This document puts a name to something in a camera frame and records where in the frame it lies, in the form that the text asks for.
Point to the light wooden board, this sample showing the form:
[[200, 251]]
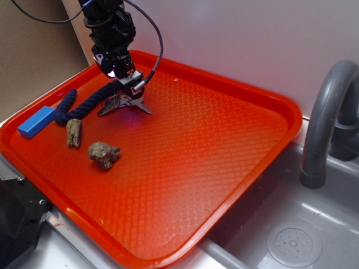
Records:
[[72, 7]]

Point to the silver keys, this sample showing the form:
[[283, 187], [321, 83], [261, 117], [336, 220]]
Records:
[[121, 101]]

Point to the grey curved faucet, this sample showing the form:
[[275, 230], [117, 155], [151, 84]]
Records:
[[333, 125]]

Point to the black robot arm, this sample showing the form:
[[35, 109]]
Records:
[[112, 31]]

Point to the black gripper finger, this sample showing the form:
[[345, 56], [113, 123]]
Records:
[[131, 92]]

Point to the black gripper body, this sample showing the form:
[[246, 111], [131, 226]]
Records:
[[115, 61]]

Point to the round sink drain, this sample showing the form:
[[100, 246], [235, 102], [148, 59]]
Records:
[[294, 246]]

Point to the grey brown rock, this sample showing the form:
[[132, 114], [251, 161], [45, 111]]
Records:
[[104, 154]]

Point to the red plastic tray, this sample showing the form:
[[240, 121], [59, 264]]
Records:
[[180, 170]]

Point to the blue rectangular block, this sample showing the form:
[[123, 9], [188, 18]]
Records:
[[37, 122]]

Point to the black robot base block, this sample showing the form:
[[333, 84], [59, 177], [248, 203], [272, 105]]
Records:
[[23, 212]]

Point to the brown cardboard panel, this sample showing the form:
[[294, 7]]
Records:
[[35, 56]]

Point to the small brown wood piece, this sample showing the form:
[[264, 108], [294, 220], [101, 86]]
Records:
[[74, 132]]

